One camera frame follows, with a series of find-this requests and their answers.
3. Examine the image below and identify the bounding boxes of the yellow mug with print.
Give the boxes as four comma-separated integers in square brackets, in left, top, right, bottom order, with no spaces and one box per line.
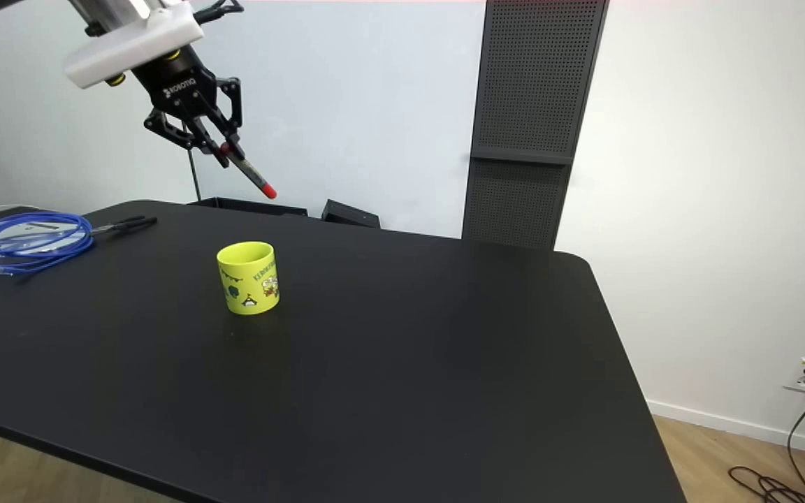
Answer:
[216,237,281,319]

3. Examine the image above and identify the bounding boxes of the black pliers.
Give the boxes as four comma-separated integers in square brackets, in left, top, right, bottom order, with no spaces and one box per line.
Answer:
[84,211,160,245]

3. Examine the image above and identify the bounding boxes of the small black box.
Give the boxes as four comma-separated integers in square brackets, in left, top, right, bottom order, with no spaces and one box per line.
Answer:
[318,195,382,228]

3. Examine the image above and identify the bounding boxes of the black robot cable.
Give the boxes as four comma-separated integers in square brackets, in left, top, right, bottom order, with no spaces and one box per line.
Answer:
[189,0,245,27]

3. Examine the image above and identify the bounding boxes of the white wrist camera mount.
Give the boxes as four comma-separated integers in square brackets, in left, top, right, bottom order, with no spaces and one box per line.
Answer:
[63,9,207,91]

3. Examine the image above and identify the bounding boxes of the blue coiled cable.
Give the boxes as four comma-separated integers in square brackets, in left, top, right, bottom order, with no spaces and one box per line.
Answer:
[0,206,97,283]

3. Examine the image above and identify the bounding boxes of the thin black stand rod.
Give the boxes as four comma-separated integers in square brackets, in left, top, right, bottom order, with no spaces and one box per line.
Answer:
[183,149,207,204]

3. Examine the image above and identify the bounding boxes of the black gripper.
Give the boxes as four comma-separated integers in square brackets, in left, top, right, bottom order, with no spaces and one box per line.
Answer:
[132,41,245,165]

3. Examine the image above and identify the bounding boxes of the grey marker with red cap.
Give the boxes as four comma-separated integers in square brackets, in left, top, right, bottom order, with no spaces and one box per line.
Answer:
[218,136,280,200]

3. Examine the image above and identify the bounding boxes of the grey perforated pillar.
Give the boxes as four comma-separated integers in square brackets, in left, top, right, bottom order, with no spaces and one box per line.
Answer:
[459,0,612,256]

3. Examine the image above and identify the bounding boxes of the long black flat panel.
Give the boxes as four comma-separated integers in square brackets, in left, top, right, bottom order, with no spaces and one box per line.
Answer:
[193,195,311,220]

